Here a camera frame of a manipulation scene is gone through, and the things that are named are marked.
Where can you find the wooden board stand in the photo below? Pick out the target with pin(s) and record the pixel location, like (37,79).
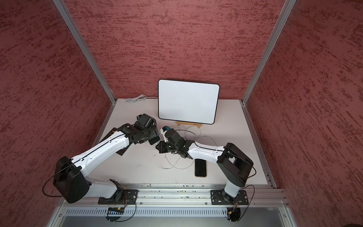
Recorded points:
(179,123)

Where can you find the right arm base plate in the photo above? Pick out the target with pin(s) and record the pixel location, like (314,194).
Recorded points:
(219,197)

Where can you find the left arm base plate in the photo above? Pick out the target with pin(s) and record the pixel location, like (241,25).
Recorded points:
(124,197)

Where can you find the white board black frame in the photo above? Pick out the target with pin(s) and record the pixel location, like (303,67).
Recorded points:
(183,101)

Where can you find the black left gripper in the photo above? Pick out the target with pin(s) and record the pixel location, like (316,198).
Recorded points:
(154,133)

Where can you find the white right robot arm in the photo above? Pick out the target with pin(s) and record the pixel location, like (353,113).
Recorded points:
(234,164)

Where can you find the right aluminium corner post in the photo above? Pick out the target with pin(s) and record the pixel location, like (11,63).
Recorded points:
(280,23)

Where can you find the left aluminium corner post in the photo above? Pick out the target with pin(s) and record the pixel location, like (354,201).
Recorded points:
(66,16)

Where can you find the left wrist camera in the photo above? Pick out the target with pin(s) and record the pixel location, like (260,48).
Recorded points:
(145,122)

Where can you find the dark book with portrait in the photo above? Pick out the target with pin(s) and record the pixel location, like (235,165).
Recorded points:
(114,141)

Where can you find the aluminium corner post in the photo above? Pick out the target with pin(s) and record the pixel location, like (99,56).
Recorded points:
(280,23)
(66,16)

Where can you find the white slotted cable duct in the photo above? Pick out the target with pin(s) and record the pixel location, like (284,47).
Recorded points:
(147,212)

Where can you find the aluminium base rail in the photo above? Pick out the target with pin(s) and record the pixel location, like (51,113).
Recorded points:
(198,195)

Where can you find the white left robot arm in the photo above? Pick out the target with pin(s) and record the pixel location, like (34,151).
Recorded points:
(71,177)

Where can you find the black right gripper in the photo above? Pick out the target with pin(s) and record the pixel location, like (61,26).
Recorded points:
(162,149)

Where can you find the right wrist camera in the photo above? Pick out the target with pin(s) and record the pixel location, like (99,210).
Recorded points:
(166,132)

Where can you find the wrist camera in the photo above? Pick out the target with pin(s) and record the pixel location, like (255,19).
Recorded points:
(166,132)
(145,122)

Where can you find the pink-cased phone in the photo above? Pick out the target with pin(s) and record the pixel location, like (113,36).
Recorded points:
(200,168)

